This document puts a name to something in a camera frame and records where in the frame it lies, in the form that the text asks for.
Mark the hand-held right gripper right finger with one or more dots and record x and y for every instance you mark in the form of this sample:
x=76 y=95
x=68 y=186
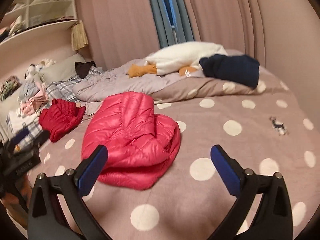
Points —
x=226 y=172

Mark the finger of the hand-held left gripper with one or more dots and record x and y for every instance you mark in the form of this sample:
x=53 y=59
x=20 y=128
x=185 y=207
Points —
x=41 y=137
x=21 y=136

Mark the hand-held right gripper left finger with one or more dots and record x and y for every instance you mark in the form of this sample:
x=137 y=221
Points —
x=92 y=172

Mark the pink hooded puffer jacket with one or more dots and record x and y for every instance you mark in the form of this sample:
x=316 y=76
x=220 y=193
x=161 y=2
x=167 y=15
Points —
x=130 y=140

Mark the pink clothes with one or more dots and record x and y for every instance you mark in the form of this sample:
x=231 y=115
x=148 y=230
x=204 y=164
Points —
x=35 y=103

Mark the plaid pillow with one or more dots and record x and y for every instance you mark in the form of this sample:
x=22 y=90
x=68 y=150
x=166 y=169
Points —
x=65 y=87
x=33 y=130

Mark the white garment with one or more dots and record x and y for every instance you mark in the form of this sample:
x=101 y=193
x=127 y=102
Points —
x=20 y=118

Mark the red puffer jacket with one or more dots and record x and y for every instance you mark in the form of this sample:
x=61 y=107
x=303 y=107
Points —
x=60 y=120

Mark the bed with polka dot sheet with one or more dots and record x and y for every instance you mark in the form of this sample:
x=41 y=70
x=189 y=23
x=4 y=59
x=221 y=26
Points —
x=200 y=142

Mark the grey garment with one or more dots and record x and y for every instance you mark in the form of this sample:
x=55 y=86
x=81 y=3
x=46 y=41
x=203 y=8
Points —
x=31 y=90

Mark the floral cloth bundle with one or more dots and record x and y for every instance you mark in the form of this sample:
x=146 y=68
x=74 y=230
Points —
x=10 y=87

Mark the black and white plush toy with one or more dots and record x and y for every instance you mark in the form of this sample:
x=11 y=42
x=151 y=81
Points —
x=32 y=72

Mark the beige headboard cushion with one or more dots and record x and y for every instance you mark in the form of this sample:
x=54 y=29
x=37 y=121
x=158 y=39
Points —
x=62 y=70

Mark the black garment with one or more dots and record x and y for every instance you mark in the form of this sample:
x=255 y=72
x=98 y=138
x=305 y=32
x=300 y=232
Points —
x=83 y=70

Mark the grey duvet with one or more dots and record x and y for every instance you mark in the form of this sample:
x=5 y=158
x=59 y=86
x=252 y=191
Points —
x=112 y=85

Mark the navy blue garment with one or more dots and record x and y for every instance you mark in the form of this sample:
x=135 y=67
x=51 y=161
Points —
x=232 y=70

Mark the toys on shelf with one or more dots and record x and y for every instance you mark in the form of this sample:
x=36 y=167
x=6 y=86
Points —
x=13 y=28

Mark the white goose plush toy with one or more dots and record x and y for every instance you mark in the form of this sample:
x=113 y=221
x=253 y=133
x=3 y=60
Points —
x=185 y=55

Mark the pink curtain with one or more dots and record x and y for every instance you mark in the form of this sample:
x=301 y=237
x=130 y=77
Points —
x=117 y=22
x=225 y=12

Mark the blue curtain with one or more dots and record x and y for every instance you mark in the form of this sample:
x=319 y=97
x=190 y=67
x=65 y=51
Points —
x=185 y=12

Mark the window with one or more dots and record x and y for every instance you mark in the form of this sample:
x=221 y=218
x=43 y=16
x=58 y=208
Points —
x=167 y=2

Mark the white curved wall shelf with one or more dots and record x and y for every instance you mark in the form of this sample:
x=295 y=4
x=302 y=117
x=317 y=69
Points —
x=45 y=31

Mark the white wall cabinet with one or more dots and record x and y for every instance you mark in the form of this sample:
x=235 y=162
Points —
x=50 y=2

